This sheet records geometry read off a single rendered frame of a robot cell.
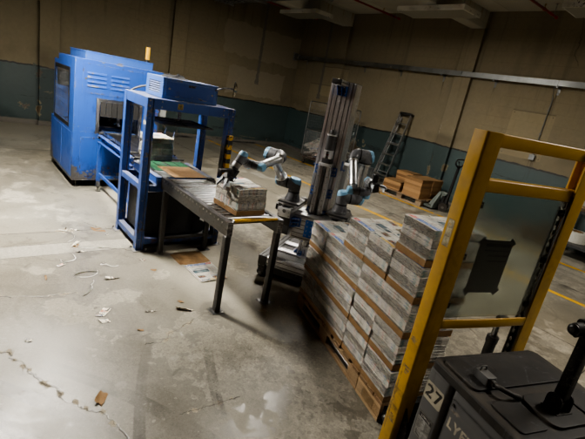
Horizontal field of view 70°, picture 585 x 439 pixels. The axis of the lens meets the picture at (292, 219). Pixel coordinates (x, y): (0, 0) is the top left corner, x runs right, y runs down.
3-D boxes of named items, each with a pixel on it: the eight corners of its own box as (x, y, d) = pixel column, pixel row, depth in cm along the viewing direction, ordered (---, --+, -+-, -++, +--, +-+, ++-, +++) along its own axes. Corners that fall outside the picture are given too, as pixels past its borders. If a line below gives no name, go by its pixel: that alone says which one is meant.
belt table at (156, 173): (213, 186, 461) (214, 178, 458) (156, 185, 420) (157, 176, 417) (186, 170, 511) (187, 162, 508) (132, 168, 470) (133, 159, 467)
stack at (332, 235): (332, 302, 405) (352, 222, 381) (400, 385, 302) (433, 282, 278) (295, 303, 390) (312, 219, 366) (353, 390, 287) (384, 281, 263)
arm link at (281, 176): (288, 191, 422) (273, 156, 377) (276, 186, 429) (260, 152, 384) (293, 181, 427) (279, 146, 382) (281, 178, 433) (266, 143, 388)
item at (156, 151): (172, 160, 499) (174, 138, 492) (148, 159, 480) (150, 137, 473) (160, 153, 526) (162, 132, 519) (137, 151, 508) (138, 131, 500)
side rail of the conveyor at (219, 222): (231, 236, 331) (233, 222, 327) (225, 237, 327) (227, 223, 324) (165, 188, 427) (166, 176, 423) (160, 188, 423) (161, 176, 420)
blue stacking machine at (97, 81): (159, 187, 670) (173, 51, 610) (70, 186, 588) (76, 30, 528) (129, 164, 778) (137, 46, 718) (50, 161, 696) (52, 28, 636)
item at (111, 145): (185, 170, 512) (186, 162, 509) (132, 167, 471) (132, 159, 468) (142, 143, 622) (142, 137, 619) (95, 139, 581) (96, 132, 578)
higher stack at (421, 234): (400, 384, 303) (453, 217, 266) (425, 415, 276) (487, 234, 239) (353, 389, 288) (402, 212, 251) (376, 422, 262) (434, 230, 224)
